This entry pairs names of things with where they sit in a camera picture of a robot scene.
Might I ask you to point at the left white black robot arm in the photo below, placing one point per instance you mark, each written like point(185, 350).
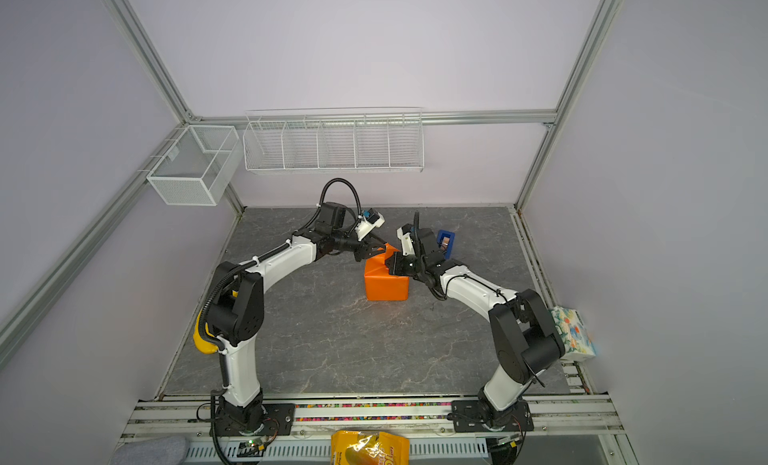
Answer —
point(233, 310)

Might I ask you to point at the grey cloth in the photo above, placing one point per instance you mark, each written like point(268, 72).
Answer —
point(160, 451)

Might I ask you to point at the aluminium rail frame base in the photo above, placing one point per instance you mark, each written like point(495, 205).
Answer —
point(412, 417)

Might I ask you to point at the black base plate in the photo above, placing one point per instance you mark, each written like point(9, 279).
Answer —
point(268, 420)
point(476, 415)

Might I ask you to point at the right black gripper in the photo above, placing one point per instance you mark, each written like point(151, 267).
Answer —
point(396, 268)

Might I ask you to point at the yellow snack bag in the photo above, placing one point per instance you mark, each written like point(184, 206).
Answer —
point(369, 448)

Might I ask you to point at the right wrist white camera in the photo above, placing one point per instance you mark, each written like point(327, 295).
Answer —
point(410, 243)

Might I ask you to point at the yellow banana bunch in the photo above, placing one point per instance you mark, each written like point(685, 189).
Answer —
point(202, 341)

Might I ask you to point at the wrist white camera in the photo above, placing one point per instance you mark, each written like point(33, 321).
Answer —
point(410, 243)
point(369, 220)

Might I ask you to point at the green white tissue pack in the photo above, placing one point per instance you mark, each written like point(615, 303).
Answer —
point(573, 333)

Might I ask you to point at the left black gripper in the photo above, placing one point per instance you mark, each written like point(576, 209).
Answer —
point(366, 247)

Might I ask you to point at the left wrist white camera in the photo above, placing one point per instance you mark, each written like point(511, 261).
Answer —
point(369, 220)

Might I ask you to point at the blue tape dispenser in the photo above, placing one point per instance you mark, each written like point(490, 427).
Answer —
point(445, 241)

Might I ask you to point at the white slotted cable duct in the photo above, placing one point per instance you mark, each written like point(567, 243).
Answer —
point(455, 450)

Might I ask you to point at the white mesh square basket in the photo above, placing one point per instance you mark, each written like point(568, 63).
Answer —
point(198, 166)

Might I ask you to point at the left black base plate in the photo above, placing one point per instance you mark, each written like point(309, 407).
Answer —
point(268, 420)

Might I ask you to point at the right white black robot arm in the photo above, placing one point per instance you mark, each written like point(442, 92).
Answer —
point(525, 337)

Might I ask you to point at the white wire long shelf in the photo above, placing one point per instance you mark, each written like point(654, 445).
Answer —
point(342, 139)

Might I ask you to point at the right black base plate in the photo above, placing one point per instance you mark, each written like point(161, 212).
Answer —
point(476, 415)

